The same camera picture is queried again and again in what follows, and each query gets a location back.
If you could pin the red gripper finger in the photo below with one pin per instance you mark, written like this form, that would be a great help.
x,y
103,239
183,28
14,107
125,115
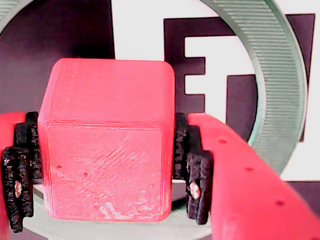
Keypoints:
x,y
20,162
250,195

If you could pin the red cube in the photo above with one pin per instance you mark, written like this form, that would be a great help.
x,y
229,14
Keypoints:
x,y
105,150

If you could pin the black white marker checkerboard mat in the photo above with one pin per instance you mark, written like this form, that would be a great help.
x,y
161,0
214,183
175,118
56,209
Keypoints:
x,y
140,30

